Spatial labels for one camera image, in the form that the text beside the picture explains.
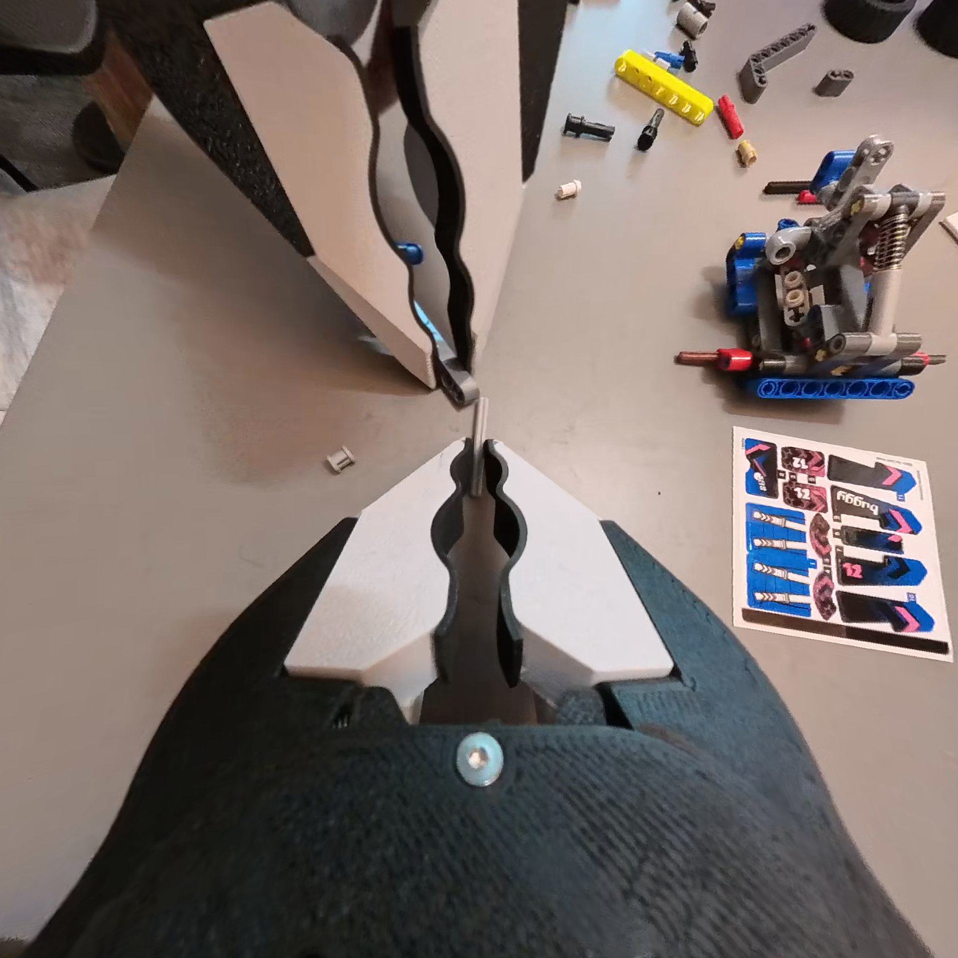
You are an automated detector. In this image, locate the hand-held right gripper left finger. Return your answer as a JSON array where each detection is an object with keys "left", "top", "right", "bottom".
[{"left": 283, "top": 440, "right": 470, "bottom": 686}]

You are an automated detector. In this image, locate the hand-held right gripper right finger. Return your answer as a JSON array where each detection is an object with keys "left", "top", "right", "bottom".
[{"left": 485, "top": 440, "right": 676, "bottom": 687}]

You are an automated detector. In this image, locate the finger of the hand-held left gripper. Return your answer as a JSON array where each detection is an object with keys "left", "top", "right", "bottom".
[
  {"left": 202, "top": 0, "right": 454, "bottom": 392},
  {"left": 389, "top": 0, "right": 525, "bottom": 371}
]

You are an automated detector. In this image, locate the light grey plastic axle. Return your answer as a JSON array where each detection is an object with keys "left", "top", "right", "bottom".
[{"left": 469, "top": 398, "right": 492, "bottom": 496}]

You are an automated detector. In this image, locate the dark grey angled beam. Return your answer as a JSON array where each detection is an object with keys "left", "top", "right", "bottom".
[
  {"left": 738, "top": 23, "right": 817, "bottom": 105},
  {"left": 415, "top": 303, "right": 480, "bottom": 410}
]

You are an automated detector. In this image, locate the brown wooden cabinet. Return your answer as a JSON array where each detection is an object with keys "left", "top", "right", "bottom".
[{"left": 97, "top": 33, "right": 154, "bottom": 143}]

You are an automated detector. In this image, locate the black office chair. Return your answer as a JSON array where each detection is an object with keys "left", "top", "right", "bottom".
[{"left": 0, "top": 0, "right": 124, "bottom": 197}]

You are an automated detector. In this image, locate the yellow plastic beam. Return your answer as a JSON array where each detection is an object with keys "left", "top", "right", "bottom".
[{"left": 614, "top": 49, "right": 713, "bottom": 127}]

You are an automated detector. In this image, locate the blue and pink sticker sheet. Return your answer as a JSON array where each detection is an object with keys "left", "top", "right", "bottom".
[{"left": 731, "top": 426, "right": 954, "bottom": 663}]

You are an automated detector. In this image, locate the toy buggy chassis assembly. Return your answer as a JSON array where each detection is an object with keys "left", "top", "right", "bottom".
[{"left": 675, "top": 134, "right": 949, "bottom": 401}]

